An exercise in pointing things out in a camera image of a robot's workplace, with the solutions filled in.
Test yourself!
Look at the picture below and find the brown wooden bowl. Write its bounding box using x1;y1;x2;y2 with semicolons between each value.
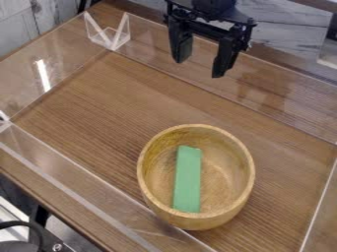
136;124;255;230

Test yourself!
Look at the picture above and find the black table leg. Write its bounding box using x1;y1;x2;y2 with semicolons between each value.
35;205;49;227

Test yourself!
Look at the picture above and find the clear acrylic corner bracket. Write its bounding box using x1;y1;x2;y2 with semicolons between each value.
83;12;130;51

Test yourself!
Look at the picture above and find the black cable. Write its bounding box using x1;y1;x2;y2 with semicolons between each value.
0;220;45;252

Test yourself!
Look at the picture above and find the clear acrylic tray wall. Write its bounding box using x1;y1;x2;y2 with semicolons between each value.
0;122;215;252

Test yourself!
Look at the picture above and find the green rectangular block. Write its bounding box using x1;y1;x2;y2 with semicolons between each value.
172;146;202;213

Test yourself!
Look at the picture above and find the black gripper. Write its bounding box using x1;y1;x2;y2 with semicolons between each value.
164;0;257;78

